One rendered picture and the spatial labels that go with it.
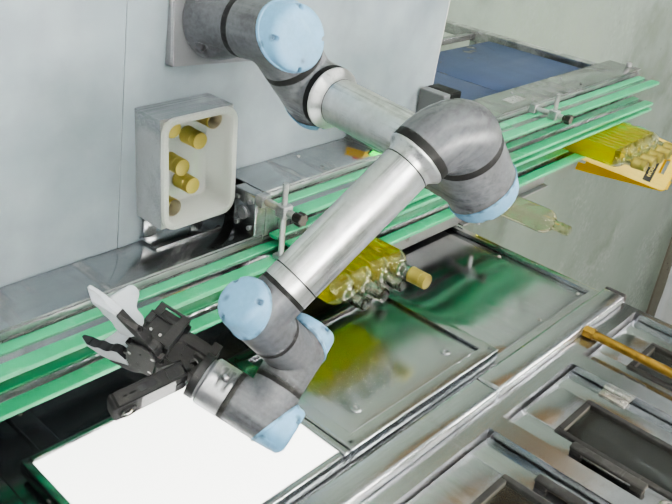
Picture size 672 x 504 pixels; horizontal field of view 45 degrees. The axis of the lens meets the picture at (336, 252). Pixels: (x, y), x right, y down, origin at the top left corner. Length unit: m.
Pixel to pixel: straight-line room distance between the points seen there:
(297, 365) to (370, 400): 0.42
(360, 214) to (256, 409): 0.31
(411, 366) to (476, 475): 0.28
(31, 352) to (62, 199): 0.30
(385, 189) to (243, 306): 0.25
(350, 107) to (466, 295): 0.76
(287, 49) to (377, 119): 0.19
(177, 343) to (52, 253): 0.43
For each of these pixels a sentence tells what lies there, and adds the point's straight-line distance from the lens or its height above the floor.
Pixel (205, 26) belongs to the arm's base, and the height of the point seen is 0.82.
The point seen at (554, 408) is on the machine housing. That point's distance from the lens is 1.72.
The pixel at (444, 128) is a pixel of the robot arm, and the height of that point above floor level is 1.37.
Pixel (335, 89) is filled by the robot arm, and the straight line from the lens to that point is 1.44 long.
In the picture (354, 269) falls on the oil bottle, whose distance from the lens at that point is 1.65.
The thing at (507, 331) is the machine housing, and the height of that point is 1.27.
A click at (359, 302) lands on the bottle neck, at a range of 1.58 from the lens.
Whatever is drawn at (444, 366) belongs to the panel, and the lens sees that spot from 1.68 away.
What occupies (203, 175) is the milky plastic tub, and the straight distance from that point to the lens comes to 1.66.
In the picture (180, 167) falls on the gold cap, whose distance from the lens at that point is 1.56.
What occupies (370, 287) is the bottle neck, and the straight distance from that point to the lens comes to 1.63.
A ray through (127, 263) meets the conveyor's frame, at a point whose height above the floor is 0.82.
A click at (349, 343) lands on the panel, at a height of 1.10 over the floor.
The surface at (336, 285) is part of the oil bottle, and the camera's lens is 1.59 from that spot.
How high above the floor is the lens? 1.95
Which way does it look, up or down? 34 degrees down
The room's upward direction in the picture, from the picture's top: 119 degrees clockwise
